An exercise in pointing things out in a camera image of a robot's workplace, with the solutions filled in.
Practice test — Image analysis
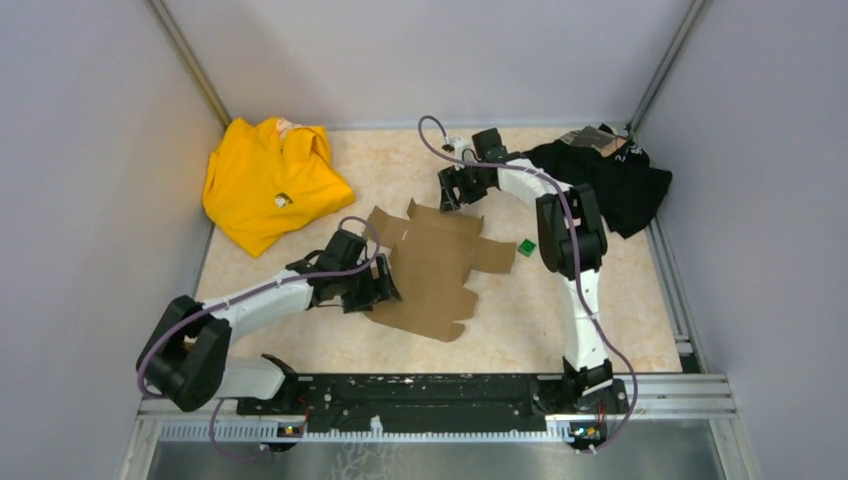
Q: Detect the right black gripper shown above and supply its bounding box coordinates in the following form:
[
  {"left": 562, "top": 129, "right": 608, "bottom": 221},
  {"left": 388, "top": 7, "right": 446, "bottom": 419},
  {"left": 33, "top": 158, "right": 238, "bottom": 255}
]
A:
[{"left": 437, "top": 160, "right": 491, "bottom": 214}]

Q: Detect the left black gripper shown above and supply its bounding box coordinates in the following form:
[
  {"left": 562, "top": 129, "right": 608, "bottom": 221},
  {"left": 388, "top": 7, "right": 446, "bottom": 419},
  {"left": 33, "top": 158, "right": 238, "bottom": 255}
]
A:
[{"left": 338, "top": 253, "right": 401, "bottom": 313}]

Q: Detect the brown cardboard box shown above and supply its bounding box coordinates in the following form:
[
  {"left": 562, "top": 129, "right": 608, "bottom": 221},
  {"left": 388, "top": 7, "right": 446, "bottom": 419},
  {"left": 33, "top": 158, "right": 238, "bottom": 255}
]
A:
[{"left": 365, "top": 200, "right": 517, "bottom": 343}]

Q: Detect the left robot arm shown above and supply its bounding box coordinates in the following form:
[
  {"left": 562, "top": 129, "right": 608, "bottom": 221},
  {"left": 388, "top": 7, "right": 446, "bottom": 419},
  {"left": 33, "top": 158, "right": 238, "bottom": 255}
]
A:
[{"left": 136, "top": 229, "right": 402, "bottom": 414}]

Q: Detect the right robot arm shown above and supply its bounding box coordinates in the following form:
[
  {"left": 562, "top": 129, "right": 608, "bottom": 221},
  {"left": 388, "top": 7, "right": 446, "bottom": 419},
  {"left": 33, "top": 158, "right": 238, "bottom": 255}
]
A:
[{"left": 436, "top": 129, "right": 613, "bottom": 412}]

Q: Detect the small green block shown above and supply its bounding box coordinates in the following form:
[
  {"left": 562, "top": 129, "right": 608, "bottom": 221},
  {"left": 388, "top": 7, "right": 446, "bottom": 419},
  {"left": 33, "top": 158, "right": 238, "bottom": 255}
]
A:
[{"left": 517, "top": 238, "right": 537, "bottom": 257}]

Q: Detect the yellow shirt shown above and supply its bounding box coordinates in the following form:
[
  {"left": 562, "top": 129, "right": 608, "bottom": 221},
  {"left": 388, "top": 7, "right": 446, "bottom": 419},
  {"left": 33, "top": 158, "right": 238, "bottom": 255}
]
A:
[{"left": 201, "top": 117, "right": 356, "bottom": 258}]

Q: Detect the black shirt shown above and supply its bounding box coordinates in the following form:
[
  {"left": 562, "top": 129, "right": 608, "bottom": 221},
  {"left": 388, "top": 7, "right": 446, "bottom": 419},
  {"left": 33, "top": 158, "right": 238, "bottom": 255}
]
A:
[{"left": 524, "top": 124, "right": 673, "bottom": 238}]

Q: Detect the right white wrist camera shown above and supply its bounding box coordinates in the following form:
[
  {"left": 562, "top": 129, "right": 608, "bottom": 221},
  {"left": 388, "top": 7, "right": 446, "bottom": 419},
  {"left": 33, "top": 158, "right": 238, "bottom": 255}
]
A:
[{"left": 442, "top": 136, "right": 473, "bottom": 156}]

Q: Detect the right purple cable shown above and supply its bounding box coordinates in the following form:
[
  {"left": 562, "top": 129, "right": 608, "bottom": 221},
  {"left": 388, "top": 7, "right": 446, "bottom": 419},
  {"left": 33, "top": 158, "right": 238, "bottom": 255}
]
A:
[{"left": 417, "top": 115, "right": 639, "bottom": 454}]

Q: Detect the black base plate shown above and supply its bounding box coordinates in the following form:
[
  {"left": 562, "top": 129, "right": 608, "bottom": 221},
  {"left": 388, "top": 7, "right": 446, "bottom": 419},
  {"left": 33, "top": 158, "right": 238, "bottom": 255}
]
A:
[{"left": 236, "top": 374, "right": 629, "bottom": 434}]

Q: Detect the aluminium frame rail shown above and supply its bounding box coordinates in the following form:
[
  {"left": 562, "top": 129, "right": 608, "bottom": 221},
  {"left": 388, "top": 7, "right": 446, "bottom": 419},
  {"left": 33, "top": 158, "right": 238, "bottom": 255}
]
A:
[{"left": 138, "top": 374, "right": 737, "bottom": 444}]

